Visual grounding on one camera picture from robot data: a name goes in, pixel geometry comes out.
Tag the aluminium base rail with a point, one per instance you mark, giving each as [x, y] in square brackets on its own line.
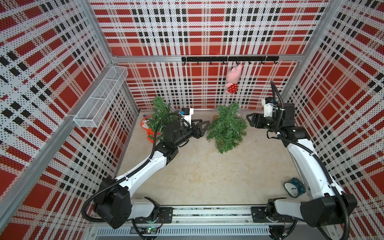
[220, 222]

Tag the white tissue box wooden lid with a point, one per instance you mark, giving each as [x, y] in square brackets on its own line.
[215, 116]

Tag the teal alarm clock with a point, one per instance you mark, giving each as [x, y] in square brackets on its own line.
[295, 187]

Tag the small green christmas tree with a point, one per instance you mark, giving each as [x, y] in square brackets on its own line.
[159, 115]
[228, 127]

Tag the black wall hook rail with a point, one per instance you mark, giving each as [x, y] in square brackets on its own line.
[225, 59]

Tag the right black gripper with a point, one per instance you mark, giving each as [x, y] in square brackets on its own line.
[258, 116]

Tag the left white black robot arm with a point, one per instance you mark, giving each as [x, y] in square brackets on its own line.
[113, 203]

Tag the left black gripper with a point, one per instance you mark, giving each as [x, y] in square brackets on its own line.
[200, 133]

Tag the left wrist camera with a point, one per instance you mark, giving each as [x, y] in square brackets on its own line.
[187, 113]

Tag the pink pig plush toy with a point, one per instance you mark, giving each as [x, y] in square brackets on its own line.
[232, 79]

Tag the red shark plush toy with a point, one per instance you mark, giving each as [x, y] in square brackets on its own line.
[144, 125]

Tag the white wire mesh basket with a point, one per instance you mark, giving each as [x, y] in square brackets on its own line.
[97, 105]

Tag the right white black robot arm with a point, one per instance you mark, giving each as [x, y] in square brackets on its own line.
[315, 197]

